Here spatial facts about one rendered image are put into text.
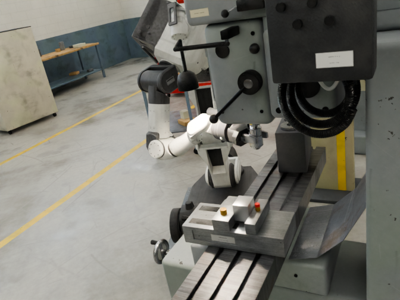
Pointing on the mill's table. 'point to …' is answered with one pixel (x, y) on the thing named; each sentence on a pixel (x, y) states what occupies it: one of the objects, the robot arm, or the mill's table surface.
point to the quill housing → (211, 33)
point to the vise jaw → (226, 223)
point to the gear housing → (197, 14)
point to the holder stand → (292, 149)
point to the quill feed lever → (252, 85)
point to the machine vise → (243, 230)
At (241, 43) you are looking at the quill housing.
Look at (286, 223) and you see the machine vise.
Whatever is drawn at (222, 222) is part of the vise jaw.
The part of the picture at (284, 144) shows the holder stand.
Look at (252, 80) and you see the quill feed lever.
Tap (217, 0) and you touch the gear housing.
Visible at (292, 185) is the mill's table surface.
